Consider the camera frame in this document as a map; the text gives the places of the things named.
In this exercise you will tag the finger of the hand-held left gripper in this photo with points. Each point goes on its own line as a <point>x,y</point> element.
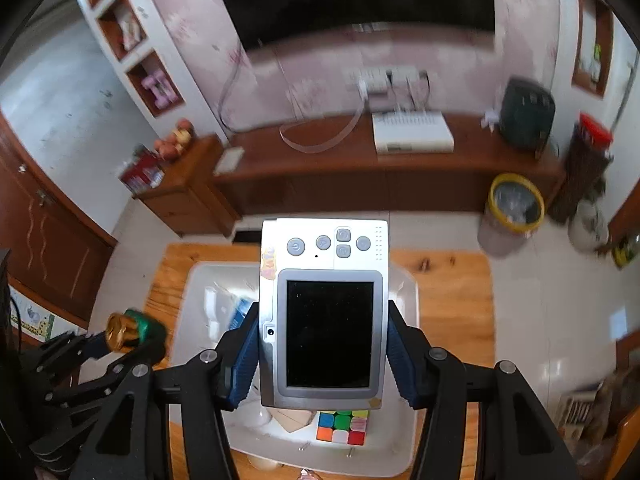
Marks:
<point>100,380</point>
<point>75,347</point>

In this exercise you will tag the wooden wall niche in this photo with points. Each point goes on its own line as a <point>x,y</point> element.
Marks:
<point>580,35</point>

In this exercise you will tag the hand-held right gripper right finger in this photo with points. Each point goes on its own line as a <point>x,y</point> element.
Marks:
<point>400,362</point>

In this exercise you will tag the white bucket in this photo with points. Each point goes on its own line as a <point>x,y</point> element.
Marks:
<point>587,227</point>

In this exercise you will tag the silver digital camera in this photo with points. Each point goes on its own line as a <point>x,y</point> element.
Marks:
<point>325,340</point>

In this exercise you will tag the white wall shelf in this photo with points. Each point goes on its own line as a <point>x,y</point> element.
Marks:
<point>90,15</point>

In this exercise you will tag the white round object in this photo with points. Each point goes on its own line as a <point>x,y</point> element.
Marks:
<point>259,416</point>

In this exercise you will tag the red box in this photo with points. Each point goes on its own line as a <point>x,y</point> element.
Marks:
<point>142,170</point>

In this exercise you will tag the pink packets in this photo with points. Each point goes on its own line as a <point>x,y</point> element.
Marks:
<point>157,91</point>

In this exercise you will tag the small wooden cabinet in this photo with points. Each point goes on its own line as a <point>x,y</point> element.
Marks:
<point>190,195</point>

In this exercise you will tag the brown container with red lid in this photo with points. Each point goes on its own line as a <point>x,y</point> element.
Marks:
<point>582,170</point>

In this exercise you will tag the long wooden tv cabinet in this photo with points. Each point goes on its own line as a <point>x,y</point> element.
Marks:
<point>350,180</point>

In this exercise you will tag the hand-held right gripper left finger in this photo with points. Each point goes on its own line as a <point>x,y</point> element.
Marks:
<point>245,362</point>

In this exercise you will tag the dark green appliance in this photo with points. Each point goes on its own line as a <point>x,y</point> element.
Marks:
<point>527,115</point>

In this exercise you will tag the blue photo card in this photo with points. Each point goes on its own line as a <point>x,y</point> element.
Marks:
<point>241,312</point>

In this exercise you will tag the brown wooden door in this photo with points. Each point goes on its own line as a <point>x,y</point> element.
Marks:
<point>45,230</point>

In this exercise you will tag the white plastic tray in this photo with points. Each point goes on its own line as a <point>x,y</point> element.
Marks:
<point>200,280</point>

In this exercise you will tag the beige cardboard piece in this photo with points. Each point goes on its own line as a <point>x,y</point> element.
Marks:
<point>292,420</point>

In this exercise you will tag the green bottle with gold cap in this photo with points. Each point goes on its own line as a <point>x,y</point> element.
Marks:
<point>145,330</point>

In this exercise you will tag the green can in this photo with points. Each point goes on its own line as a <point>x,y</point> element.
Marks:
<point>626,252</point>

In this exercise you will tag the pile of orange fruit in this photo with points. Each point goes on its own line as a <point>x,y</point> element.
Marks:
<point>175,142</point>

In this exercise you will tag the small white object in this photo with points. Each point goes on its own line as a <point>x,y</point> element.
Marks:
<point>491,121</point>

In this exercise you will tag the colourful puzzle cube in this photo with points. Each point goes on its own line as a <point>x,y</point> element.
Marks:
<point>342,427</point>

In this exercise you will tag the white set-top box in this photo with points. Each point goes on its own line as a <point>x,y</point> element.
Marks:
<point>412,132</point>

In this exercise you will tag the yellow-rimmed trash bin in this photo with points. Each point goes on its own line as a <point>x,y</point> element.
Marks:
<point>510,225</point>

